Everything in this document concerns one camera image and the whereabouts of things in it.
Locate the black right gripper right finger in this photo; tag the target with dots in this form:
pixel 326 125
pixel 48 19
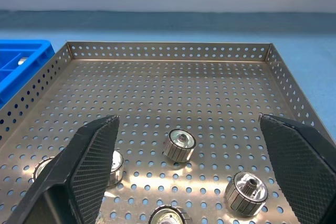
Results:
pixel 302 169

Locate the blue compartment tray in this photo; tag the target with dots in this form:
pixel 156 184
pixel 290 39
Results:
pixel 39 51

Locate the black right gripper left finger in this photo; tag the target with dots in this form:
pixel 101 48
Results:
pixel 86 166

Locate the perforated metal tray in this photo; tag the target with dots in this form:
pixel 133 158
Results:
pixel 168 90

